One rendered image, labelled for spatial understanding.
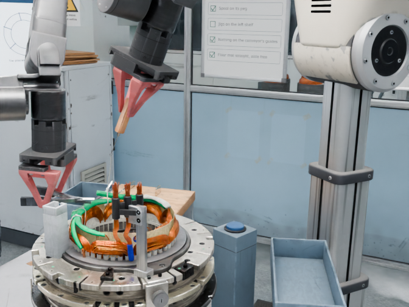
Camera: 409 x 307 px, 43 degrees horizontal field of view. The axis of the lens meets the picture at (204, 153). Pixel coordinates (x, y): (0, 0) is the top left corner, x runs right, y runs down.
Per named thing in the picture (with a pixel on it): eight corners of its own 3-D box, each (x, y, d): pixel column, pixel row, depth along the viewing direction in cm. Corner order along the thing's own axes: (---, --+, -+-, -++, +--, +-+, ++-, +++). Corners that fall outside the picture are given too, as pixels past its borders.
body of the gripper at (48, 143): (17, 165, 86) (16, 121, 84) (42, 149, 96) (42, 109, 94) (56, 169, 86) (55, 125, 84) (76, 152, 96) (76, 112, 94)
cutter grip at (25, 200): (20, 206, 90) (19, 197, 90) (21, 204, 91) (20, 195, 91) (44, 206, 91) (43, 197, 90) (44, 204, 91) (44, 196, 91)
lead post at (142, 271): (146, 280, 80) (145, 208, 77) (133, 275, 81) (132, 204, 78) (153, 275, 81) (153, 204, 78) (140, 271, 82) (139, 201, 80)
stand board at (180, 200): (88, 218, 118) (87, 208, 117) (121, 192, 136) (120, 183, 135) (172, 228, 113) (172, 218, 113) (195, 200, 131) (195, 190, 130)
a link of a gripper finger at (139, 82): (127, 124, 82) (146, 69, 79) (94, 105, 85) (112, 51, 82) (151, 121, 88) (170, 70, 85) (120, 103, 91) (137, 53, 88)
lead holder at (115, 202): (110, 219, 78) (109, 198, 77) (125, 210, 82) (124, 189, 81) (132, 223, 77) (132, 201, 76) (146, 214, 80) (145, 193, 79)
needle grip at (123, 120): (114, 131, 86) (126, 97, 85) (115, 128, 88) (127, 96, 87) (123, 134, 86) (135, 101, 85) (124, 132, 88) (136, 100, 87)
